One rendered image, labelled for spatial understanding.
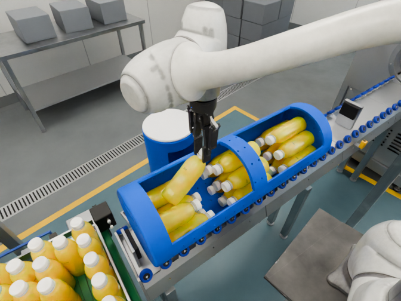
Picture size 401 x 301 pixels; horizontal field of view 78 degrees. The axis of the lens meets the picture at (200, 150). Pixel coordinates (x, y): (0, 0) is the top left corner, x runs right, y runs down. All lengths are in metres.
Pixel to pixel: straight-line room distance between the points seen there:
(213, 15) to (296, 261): 0.77
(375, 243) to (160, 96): 0.62
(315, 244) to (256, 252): 1.10
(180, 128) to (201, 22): 0.81
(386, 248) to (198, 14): 0.67
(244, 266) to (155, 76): 1.73
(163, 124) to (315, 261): 0.91
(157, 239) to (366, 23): 0.66
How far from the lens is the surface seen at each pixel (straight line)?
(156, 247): 0.77
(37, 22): 3.15
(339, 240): 1.04
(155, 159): 1.35
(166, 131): 1.28
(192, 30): 0.56
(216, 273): 1.96
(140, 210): 0.75
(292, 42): 0.42
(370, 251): 0.79
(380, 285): 0.67
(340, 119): 1.69
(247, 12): 4.22
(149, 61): 0.44
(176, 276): 1.04
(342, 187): 2.67
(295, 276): 0.93
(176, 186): 0.81
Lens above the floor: 1.84
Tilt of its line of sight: 44 degrees down
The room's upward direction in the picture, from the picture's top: straight up
